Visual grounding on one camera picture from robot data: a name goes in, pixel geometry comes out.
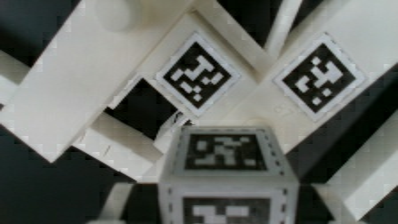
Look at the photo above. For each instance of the white U-shaped fence frame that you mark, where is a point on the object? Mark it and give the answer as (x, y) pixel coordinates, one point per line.
(366, 177)

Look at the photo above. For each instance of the white tagged leg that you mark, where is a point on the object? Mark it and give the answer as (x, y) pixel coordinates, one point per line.
(227, 184)

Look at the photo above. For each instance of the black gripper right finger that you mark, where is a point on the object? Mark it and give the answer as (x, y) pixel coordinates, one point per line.
(320, 207)

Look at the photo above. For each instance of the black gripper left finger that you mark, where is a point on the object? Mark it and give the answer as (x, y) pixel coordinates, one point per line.
(129, 206)

